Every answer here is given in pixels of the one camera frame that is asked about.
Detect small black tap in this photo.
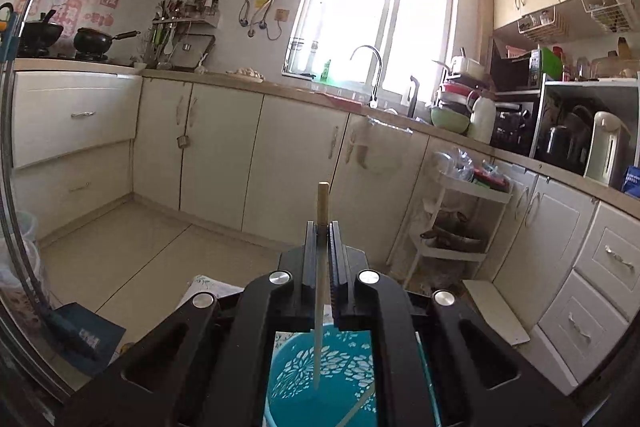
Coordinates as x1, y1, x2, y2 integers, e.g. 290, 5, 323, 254
407, 75, 421, 118

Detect chrome sink faucet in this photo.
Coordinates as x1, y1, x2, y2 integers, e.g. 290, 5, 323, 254
349, 45, 385, 110

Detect steel kettle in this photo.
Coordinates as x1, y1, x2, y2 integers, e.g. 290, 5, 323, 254
541, 123, 577, 164

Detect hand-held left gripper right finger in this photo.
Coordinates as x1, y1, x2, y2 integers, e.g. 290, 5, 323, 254
327, 221, 583, 427

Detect cream drawer cabinet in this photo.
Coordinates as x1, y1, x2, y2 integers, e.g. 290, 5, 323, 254
12, 71, 144, 239

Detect stack of bowls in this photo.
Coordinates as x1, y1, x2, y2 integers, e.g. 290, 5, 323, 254
429, 56, 487, 136

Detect large wire basket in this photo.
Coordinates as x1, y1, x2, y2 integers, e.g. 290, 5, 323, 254
580, 0, 640, 34

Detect cream base cabinets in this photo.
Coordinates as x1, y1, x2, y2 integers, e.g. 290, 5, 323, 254
131, 76, 438, 269

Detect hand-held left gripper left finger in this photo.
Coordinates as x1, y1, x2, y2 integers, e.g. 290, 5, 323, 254
65, 221, 319, 427

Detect teal patterned cup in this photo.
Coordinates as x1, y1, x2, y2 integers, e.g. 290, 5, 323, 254
262, 326, 442, 427

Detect white electric water boiler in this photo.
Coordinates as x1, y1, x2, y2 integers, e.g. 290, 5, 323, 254
583, 110, 632, 188

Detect green plastic board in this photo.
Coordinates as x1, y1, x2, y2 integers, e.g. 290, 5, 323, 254
537, 47, 564, 82

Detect dark metal pan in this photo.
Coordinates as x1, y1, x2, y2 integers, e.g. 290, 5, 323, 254
419, 212, 489, 254

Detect black microwave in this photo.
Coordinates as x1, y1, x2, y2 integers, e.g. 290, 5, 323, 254
489, 49, 542, 93

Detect kitchen window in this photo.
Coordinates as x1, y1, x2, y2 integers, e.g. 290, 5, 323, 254
281, 0, 459, 108

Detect flat cardboard sheet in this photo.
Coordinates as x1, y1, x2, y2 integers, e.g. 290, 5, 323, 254
461, 279, 531, 349

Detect black wok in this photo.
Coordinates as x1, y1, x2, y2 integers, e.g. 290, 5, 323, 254
73, 27, 141, 60

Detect white counter shelf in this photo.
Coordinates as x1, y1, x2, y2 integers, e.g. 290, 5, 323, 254
529, 78, 640, 164

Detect small wire basket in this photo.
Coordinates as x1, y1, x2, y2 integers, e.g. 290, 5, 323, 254
517, 6, 559, 44

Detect white thermos jug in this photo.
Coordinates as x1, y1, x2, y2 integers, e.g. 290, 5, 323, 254
467, 95, 498, 146

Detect black cooking pot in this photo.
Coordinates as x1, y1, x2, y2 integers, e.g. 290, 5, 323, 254
17, 9, 65, 56

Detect wall rack of kitchen utensils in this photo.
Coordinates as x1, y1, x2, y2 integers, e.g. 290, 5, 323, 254
149, 0, 221, 70

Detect clear plastic bags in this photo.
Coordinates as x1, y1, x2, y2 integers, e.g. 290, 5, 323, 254
431, 147, 477, 184

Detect wooden chopstick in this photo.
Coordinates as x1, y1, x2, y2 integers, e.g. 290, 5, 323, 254
314, 182, 329, 391
339, 381, 377, 427

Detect white rolling cart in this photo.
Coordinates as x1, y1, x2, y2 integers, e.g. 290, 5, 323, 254
401, 151, 514, 294

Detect clear plastic bin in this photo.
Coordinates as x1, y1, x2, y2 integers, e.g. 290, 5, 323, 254
0, 211, 52, 310

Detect cream corner cabinets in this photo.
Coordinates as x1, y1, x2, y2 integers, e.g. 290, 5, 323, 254
484, 156, 640, 400

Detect blue flat box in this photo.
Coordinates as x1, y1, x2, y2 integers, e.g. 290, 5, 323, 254
54, 302, 127, 364

